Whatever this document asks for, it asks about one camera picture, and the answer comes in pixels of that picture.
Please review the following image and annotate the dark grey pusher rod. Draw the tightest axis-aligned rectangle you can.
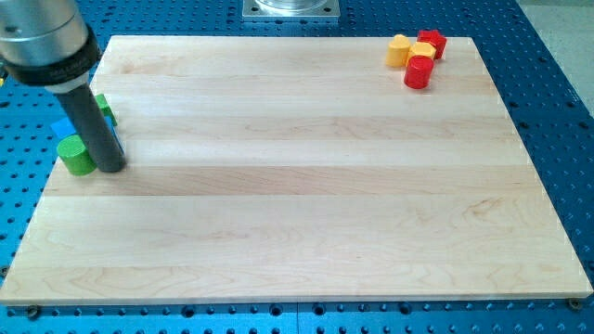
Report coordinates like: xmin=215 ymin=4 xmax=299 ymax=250
xmin=55 ymin=83 xmax=126 ymax=173

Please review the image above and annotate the green star block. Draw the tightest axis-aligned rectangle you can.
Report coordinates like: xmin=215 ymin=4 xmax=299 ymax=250
xmin=95 ymin=94 xmax=118 ymax=126

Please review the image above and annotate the blue block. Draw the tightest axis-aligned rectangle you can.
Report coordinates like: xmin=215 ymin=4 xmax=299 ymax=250
xmin=50 ymin=116 xmax=123 ymax=151

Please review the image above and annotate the green cylinder block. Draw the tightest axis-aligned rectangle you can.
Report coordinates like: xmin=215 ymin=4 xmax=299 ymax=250
xmin=57 ymin=135 xmax=97 ymax=176

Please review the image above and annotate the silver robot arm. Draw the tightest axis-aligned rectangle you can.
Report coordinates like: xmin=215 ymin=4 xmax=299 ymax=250
xmin=1 ymin=0 xmax=126 ymax=173

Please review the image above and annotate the wooden board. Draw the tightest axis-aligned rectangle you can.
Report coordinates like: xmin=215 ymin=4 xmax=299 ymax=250
xmin=1 ymin=35 xmax=592 ymax=305

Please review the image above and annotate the yellow rounded block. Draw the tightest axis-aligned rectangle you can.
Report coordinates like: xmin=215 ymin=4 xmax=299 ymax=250
xmin=385 ymin=34 xmax=411 ymax=68

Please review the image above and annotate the red cylinder block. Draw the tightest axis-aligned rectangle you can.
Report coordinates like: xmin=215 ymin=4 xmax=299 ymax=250
xmin=404 ymin=56 xmax=434 ymax=89

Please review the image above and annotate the yellow hexagon block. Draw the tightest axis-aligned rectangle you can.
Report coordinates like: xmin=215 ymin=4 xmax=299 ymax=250
xmin=406 ymin=42 xmax=436 ymax=65

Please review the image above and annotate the red star block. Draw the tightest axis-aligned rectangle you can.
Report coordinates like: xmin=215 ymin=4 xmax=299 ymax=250
xmin=417 ymin=30 xmax=447 ymax=59

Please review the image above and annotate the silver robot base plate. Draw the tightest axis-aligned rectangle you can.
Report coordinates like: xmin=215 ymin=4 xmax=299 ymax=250
xmin=242 ymin=0 xmax=340 ymax=19

